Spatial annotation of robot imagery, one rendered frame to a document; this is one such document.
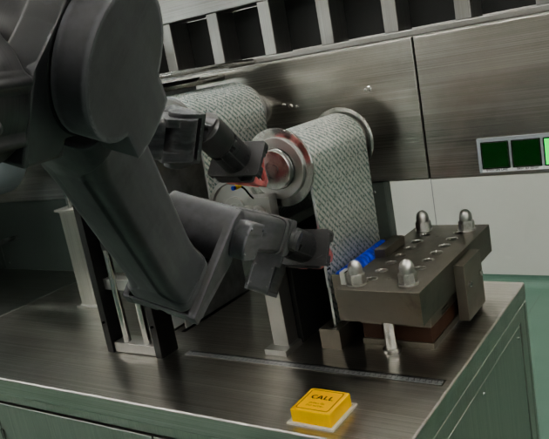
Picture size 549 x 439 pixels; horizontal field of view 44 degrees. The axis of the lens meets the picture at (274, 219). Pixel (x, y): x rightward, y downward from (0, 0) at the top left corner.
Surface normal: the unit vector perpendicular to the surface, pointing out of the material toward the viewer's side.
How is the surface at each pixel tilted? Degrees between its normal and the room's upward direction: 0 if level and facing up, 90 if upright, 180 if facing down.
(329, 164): 90
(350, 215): 90
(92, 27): 66
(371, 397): 0
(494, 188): 90
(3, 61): 76
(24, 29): 59
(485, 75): 90
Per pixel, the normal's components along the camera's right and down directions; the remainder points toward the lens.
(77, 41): -0.19, -0.02
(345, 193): 0.82, -0.02
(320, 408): -0.18, -0.96
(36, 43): -0.10, -0.29
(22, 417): -0.54, 0.28
